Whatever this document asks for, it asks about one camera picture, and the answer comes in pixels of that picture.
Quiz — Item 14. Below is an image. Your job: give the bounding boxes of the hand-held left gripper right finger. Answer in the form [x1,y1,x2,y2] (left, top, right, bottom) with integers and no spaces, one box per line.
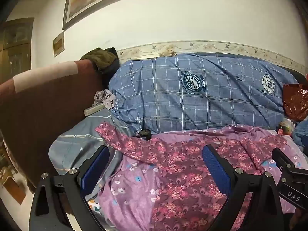
[202,144,284,231]

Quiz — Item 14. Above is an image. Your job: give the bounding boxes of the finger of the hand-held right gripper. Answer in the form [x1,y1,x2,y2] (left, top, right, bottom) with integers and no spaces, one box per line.
[271,147,298,172]

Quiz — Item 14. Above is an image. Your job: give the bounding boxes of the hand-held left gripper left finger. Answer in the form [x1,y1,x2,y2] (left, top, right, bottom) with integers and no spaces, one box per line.
[29,145,110,231]

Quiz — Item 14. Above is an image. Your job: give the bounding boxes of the maroon floral garment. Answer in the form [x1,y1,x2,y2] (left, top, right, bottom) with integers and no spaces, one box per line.
[95,122,289,231]

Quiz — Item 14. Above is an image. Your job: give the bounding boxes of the olive green clothes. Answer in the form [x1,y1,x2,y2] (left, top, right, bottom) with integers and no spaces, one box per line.
[79,47,120,74]

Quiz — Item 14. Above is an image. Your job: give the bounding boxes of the blue cloth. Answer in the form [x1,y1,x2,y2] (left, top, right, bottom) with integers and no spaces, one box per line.
[292,123,308,150]

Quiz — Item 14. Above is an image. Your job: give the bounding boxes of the grey striped bed sheet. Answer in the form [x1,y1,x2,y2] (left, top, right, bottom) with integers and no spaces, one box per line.
[48,111,135,222]

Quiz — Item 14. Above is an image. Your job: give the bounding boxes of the purple floral blanket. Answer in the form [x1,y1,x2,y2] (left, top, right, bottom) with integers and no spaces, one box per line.
[96,124,308,231]

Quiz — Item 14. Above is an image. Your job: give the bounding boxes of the flat beige box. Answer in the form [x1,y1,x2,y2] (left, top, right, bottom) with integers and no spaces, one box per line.
[84,103,106,116]

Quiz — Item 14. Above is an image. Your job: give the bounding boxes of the red plastic bag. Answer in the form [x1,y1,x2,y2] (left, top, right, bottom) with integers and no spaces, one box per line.
[282,84,308,122]

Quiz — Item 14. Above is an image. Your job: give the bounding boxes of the small black object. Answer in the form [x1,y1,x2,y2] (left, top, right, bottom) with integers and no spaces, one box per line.
[135,129,152,140]

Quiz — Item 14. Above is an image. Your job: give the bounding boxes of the grey crumpled cloth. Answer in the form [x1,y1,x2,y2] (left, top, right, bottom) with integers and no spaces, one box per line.
[94,89,116,110]

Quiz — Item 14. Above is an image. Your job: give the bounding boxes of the blue plaid quilt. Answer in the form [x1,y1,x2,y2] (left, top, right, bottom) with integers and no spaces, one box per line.
[108,52,301,134]

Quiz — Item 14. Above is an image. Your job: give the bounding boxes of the brown headboard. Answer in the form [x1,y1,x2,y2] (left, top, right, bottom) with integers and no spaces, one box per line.
[0,60,106,193]

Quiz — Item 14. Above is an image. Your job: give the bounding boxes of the wooden furniture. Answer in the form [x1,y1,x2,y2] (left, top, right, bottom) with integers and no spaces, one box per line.
[0,147,27,205]

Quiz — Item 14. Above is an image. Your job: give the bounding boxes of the small framed plaque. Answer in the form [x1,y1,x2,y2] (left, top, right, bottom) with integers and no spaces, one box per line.
[53,31,65,58]

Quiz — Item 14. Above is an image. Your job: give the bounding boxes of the wooden cabinet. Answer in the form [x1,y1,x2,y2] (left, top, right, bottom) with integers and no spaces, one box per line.
[0,17,34,83]

